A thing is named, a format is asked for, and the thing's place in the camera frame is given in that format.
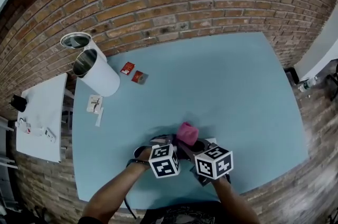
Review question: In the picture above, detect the clear plastic water bottle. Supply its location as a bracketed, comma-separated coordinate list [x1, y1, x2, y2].
[298, 75, 319, 92]

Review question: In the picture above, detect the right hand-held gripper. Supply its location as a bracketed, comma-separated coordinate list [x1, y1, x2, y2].
[176, 138, 234, 188]

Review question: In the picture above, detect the person's left forearm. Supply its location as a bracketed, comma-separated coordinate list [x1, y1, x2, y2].
[80, 162, 152, 224]

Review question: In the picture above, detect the clear plastic wrapper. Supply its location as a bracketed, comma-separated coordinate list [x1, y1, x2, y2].
[30, 126, 44, 137]

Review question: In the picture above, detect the plain red packet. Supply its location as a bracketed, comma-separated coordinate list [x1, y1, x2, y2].
[120, 61, 136, 76]

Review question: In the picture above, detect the small white printed card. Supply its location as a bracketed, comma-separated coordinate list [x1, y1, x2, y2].
[85, 94, 104, 114]

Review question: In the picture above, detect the person's left hand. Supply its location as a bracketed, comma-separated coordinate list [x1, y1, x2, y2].
[137, 150, 154, 168]

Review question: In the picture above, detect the black wrist strap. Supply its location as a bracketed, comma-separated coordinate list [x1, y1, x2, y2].
[126, 157, 150, 169]

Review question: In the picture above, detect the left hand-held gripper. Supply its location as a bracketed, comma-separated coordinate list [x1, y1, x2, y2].
[133, 134, 182, 180]

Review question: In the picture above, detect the white power strip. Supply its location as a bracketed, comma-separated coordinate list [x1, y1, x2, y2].
[43, 127, 57, 143]

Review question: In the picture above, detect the white metal rack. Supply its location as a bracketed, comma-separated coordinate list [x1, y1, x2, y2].
[0, 114, 20, 218]

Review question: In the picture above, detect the red packet with grey edge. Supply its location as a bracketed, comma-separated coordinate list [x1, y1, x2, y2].
[131, 70, 149, 86]

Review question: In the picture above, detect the black cord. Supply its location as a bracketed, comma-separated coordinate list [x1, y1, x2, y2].
[123, 190, 138, 220]

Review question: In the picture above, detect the person's right forearm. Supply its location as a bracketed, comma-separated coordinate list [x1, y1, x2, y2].
[211, 174, 261, 224]

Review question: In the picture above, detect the narrow white paper strip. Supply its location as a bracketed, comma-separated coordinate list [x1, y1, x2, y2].
[95, 107, 105, 127]

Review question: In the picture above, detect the person's black printed shirt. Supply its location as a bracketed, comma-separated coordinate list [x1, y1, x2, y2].
[143, 201, 223, 224]

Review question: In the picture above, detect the black pouch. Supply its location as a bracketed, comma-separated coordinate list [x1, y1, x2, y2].
[10, 94, 27, 113]

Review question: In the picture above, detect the white cylindrical trash bin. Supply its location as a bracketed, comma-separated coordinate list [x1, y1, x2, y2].
[72, 48, 121, 98]

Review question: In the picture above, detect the pink cloth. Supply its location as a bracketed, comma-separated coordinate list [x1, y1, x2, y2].
[176, 121, 200, 146]

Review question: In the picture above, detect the round steel bin lid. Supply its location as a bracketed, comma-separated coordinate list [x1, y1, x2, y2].
[60, 32, 108, 63]

